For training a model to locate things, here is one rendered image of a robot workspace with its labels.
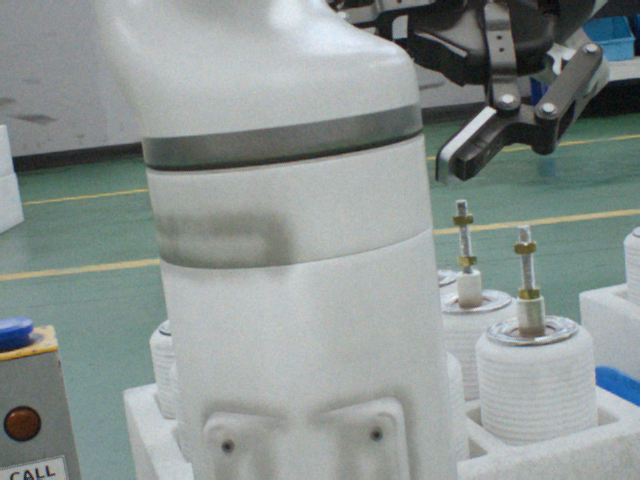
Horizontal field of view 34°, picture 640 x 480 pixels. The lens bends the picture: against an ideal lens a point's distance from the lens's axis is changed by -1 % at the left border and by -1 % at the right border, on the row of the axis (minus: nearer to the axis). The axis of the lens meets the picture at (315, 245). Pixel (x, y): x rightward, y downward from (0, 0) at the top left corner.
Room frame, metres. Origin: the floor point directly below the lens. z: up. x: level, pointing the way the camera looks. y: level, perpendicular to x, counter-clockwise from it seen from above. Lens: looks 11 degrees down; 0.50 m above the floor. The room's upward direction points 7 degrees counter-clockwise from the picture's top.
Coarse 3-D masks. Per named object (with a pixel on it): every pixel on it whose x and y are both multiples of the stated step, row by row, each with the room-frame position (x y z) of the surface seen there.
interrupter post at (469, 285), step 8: (464, 280) 0.93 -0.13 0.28; (472, 280) 0.93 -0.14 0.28; (464, 288) 0.93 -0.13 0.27; (472, 288) 0.93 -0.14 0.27; (480, 288) 0.93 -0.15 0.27; (464, 296) 0.93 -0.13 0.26; (472, 296) 0.93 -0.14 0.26; (480, 296) 0.93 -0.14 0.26; (464, 304) 0.93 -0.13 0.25; (472, 304) 0.93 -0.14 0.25; (480, 304) 0.93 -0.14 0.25
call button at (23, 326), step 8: (0, 320) 0.77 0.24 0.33; (8, 320) 0.77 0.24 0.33; (16, 320) 0.76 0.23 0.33; (24, 320) 0.76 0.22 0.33; (0, 328) 0.74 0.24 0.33; (8, 328) 0.74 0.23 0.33; (16, 328) 0.74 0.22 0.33; (24, 328) 0.75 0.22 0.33; (32, 328) 0.76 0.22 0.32; (0, 336) 0.74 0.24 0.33; (8, 336) 0.74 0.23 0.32; (16, 336) 0.74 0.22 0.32; (24, 336) 0.75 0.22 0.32; (0, 344) 0.74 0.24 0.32; (8, 344) 0.74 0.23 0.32; (16, 344) 0.75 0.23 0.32
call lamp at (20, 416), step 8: (16, 416) 0.72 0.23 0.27; (24, 416) 0.72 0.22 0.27; (32, 416) 0.72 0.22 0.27; (8, 424) 0.72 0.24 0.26; (16, 424) 0.72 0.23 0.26; (24, 424) 0.72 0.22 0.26; (32, 424) 0.72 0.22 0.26; (16, 432) 0.72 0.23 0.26; (24, 432) 0.72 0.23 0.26; (32, 432) 0.72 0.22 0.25
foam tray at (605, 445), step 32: (128, 416) 1.01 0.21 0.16; (160, 416) 0.94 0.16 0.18; (480, 416) 0.87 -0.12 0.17; (608, 416) 0.81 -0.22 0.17; (160, 448) 0.86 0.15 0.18; (480, 448) 0.78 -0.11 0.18; (512, 448) 0.76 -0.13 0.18; (544, 448) 0.75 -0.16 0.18; (576, 448) 0.75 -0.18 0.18; (608, 448) 0.76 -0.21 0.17
